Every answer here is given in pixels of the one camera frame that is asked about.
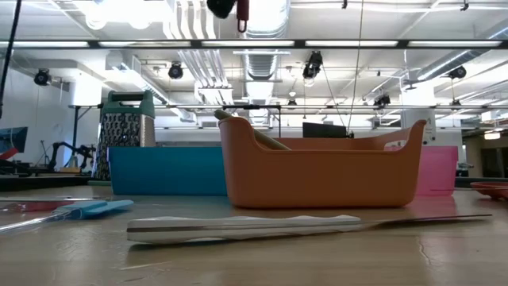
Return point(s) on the black ceiling spotlight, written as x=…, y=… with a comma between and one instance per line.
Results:
x=41, y=77
x=382, y=100
x=457, y=72
x=313, y=63
x=175, y=71

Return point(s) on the black folding background table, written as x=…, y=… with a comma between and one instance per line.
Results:
x=252, y=107

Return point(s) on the blue screen monitor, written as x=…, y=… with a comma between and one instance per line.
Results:
x=14, y=137

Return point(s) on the black background monitor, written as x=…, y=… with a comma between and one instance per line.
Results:
x=323, y=130

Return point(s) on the lit wall lamp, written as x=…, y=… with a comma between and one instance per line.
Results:
x=492, y=135

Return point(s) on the black background frame rail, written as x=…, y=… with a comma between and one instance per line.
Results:
x=178, y=106

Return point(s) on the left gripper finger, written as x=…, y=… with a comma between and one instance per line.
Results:
x=221, y=7

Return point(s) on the teal blue plastic bin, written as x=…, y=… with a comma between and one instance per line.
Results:
x=166, y=171

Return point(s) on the pink translucent plastic bin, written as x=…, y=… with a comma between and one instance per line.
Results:
x=436, y=171

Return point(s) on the black overhead frame beam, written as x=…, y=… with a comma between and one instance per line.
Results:
x=300, y=43

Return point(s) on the black background robot arms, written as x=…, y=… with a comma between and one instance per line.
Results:
x=59, y=149

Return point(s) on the silver ventilation duct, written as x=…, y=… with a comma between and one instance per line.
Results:
x=262, y=63

